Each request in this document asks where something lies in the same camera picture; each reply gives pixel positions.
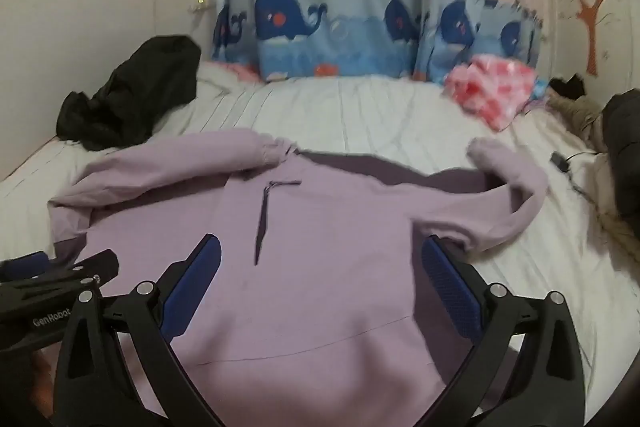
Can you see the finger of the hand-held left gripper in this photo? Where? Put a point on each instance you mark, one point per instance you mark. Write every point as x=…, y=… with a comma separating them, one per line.
x=75, y=274
x=25, y=263

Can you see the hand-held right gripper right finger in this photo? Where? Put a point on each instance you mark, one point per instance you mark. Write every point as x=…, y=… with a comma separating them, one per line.
x=450, y=287

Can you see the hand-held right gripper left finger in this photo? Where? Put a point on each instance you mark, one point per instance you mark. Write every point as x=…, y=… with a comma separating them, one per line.
x=197, y=272

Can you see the purple two-tone jacket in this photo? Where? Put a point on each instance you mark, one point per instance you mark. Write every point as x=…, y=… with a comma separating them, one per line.
x=325, y=282

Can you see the white striped bed sheet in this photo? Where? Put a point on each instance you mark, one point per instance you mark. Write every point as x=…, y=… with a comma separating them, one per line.
x=380, y=117

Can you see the black garment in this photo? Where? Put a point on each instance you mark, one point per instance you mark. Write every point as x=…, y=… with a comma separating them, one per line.
x=135, y=92

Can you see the pink white patterned cloth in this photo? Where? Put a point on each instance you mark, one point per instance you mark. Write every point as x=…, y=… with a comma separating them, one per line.
x=490, y=87

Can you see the beige knitted cloth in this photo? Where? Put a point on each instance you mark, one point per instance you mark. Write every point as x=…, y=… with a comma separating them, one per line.
x=580, y=117

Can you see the dark padded jacket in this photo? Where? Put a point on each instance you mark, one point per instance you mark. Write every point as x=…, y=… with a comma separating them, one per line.
x=625, y=147

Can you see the small black cloth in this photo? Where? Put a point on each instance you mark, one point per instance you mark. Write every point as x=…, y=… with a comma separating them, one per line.
x=570, y=87

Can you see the orange tree wall sticker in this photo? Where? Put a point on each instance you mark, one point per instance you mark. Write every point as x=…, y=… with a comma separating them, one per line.
x=590, y=22

